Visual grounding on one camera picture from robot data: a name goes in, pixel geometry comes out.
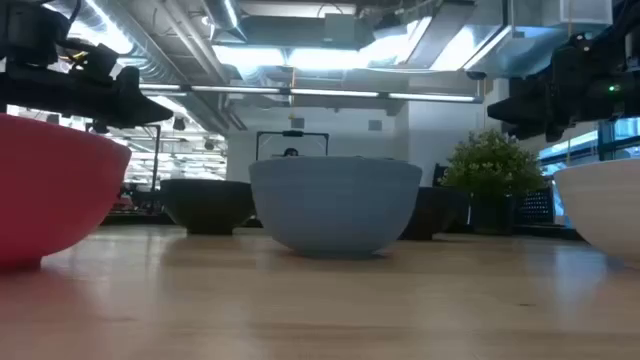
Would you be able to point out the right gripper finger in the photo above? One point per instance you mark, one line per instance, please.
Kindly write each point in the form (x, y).
(552, 131)
(525, 107)

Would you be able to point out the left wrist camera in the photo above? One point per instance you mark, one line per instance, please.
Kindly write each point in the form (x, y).
(97, 62)

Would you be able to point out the green potted plant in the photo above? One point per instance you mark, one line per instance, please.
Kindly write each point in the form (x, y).
(492, 162)

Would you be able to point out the black bowl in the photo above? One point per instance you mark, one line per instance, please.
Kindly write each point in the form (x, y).
(435, 215)
(207, 205)

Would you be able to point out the blue bowl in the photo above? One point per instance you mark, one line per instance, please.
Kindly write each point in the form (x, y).
(335, 205)

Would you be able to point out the rectangular metal duct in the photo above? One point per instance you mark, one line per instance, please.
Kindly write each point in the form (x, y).
(450, 45)

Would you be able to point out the red bowl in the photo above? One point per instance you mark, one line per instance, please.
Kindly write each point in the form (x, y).
(50, 190)

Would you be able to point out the black perforated panel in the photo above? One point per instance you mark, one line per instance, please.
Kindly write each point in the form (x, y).
(535, 206)

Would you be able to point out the black table edge rail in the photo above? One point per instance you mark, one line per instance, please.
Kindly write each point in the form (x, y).
(130, 219)

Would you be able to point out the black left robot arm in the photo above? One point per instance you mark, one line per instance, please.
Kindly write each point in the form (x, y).
(30, 30)

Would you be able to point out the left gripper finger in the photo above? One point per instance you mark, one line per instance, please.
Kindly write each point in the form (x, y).
(135, 107)

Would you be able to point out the grey ceiling junction box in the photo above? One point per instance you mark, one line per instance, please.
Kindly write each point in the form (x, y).
(340, 29)

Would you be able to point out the white bowl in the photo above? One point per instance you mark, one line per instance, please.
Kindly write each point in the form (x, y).
(605, 205)

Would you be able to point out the tall black background frame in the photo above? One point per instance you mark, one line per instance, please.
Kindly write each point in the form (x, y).
(156, 155)

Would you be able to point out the dark plant pot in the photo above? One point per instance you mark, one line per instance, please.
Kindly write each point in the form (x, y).
(492, 215)

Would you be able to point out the round silver duct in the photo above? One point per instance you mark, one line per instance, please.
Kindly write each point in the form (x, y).
(225, 15)

